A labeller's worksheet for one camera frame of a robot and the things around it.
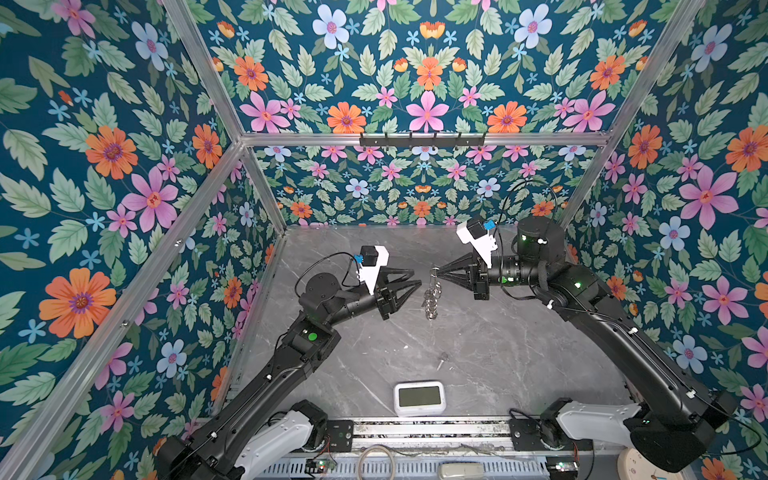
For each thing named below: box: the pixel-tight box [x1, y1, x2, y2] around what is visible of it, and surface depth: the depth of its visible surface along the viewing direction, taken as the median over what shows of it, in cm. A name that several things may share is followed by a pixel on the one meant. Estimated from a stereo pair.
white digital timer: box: [394, 381, 446, 417], surface depth 78 cm
